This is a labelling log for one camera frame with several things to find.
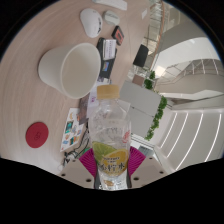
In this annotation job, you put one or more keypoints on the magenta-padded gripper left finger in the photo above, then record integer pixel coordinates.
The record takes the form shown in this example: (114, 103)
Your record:
(75, 170)

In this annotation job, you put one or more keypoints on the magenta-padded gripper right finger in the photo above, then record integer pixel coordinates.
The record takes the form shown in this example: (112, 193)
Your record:
(146, 170)

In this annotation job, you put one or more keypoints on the clear lemon drink bottle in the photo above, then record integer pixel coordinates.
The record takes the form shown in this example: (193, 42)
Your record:
(109, 133)

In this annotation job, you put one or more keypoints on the colourful sticker sheet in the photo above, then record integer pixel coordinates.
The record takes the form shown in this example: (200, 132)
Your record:
(71, 131)

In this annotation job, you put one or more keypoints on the flat round red coaster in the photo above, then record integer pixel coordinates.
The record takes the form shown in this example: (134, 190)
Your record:
(37, 135)

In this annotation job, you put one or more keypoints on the patterned pamphlet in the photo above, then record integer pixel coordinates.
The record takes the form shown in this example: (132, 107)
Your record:
(83, 108)

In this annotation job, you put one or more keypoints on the black notebook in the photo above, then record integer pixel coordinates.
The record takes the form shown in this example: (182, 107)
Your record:
(104, 71)

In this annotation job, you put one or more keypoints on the white ceramic mug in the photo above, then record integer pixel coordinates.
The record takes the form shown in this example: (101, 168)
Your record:
(56, 66)

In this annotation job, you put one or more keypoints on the white card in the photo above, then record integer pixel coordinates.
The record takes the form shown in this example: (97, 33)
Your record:
(109, 49)

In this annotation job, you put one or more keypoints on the black and red phone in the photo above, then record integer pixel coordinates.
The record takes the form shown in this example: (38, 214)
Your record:
(117, 35)

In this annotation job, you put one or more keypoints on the white computer mouse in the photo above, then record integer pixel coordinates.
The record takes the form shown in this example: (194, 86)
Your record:
(90, 21)

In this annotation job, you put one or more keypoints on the white paper slip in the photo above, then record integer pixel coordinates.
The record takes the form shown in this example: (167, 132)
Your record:
(144, 13)

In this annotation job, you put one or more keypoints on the grey computer mouse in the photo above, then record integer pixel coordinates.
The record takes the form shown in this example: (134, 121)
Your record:
(110, 17)

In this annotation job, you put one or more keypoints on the white power strip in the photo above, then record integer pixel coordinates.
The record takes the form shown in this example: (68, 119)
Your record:
(111, 3)

